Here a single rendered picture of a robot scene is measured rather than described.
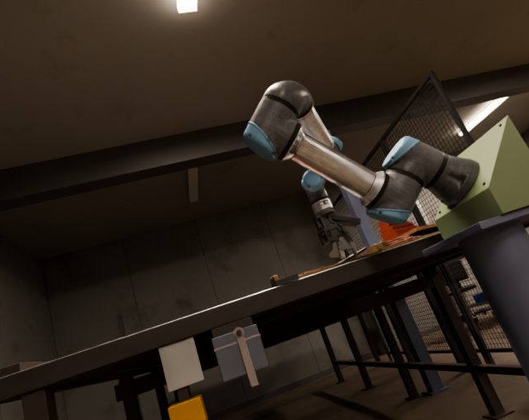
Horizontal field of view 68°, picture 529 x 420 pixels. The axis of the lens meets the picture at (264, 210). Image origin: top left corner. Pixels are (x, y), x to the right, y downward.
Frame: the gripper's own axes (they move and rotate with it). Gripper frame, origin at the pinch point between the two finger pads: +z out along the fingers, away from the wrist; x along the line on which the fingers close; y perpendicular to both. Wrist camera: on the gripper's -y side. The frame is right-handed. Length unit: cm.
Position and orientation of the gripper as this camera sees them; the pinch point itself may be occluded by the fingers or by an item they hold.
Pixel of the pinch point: (351, 258)
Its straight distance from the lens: 150.1
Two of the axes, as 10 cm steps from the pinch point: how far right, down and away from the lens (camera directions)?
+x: 1.8, -3.6, -9.2
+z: 3.6, 8.9, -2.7
